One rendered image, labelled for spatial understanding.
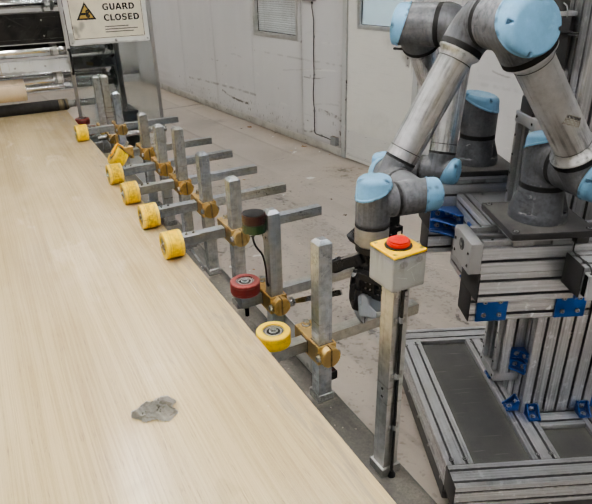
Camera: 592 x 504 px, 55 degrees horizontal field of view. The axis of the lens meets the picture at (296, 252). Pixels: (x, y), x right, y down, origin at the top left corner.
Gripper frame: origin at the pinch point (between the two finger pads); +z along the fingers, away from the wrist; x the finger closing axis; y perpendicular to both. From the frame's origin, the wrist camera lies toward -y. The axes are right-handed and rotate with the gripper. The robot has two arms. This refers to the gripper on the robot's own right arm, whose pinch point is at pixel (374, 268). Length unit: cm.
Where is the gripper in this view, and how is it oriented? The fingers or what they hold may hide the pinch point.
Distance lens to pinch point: 175.5
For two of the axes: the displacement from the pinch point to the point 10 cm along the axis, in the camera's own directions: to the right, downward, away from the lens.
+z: 0.2, 9.0, 4.4
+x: -4.7, -3.8, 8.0
